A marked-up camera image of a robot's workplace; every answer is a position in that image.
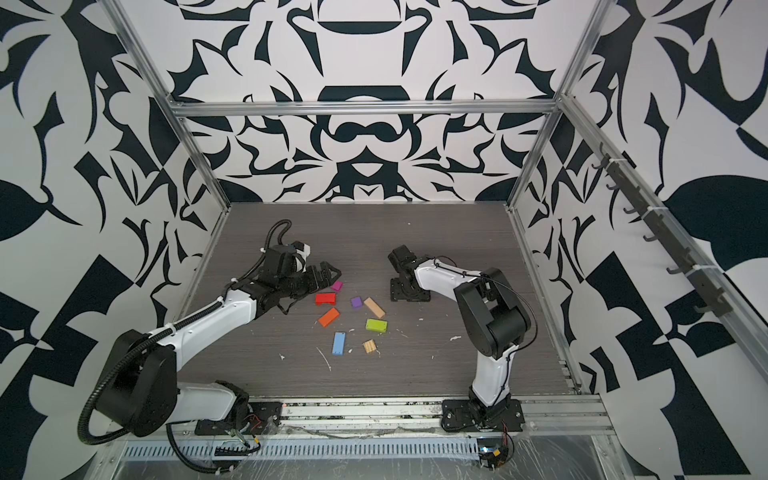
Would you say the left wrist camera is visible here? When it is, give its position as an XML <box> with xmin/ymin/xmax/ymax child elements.
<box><xmin>290</xmin><ymin>241</ymin><xmax>311</xmax><ymax>261</ymax></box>

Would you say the orange rectangular block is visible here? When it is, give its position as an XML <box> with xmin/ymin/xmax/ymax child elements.
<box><xmin>318</xmin><ymin>308</ymin><xmax>340</xmax><ymax>328</ymax></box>

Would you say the light blue block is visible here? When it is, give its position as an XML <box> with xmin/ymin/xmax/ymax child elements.
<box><xmin>332</xmin><ymin>332</ymin><xmax>346</xmax><ymax>356</ymax></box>

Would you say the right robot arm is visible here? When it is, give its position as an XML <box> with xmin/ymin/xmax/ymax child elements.
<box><xmin>388</xmin><ymin>245</ymin><xmax>538</xmax><ymax>432</ymax></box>

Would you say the black wall hook rack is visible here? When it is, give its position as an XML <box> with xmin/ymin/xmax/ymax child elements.
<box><xmin>593</xmin><ymin>143</ymin><xmax>734</xmax><ymax>317</ymax></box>

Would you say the left arm black hose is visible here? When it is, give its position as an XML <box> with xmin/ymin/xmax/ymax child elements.
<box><xmin>76</xmin><ymin>218</ymin><xmax>294</xmax><ymax>475</ymax></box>

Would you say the white slotted cable duct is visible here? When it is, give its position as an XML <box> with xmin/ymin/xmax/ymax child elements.
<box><xmin>119</xmin><ymin>437</ymin><xmax>481</xmax><ymax>462</ymax></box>

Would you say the red rectangular block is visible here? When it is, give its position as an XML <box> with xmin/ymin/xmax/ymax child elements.
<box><xmin>315</xmin><ymin>292</ymin><xmax>337</xmax><ymax>306</ymax></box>

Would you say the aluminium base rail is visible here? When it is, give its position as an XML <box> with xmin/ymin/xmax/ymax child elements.
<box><xmin>235</xmin><ymin>395</ymin><xmax>616</xmax><ymax>439</ymax></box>

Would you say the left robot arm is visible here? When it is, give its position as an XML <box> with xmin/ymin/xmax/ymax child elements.
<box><xmin>77</xmin><ymin>242</ymin><xmax>341</xmax><ymax>445</ymax></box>

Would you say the green circuit board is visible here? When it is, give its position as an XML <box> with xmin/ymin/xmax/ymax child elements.
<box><xmin>477</xmin><ymin>436</ymin><xmax>515</xmax><ymax>470</ymax></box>

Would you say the lime green block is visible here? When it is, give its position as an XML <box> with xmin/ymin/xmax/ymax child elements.
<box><xmin>365</xmin><ymin>319</ymin><xmax>388</xmax><ymax>333</ymax></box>

